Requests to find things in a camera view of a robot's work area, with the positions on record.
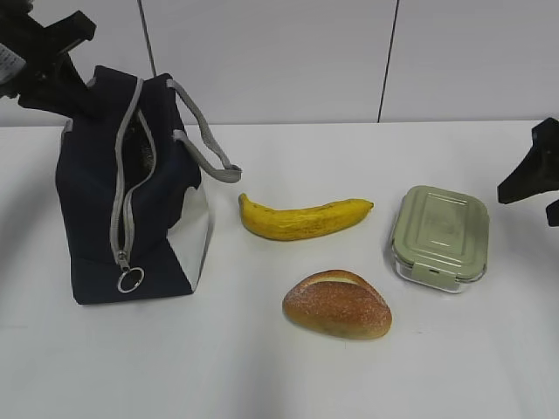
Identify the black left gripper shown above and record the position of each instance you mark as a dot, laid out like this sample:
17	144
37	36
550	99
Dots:
34	67

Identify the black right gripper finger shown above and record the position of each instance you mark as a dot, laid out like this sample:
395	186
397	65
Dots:
538	171
552	213

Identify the green lid glass container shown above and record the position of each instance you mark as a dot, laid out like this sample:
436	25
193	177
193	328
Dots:
440	238

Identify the navy blue lunch bag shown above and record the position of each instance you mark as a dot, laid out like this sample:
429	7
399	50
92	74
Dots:
131	190

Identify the brown bread roll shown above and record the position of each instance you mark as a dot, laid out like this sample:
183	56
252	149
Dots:
339	303

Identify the yellow banana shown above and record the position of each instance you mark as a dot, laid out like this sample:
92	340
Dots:
299	224

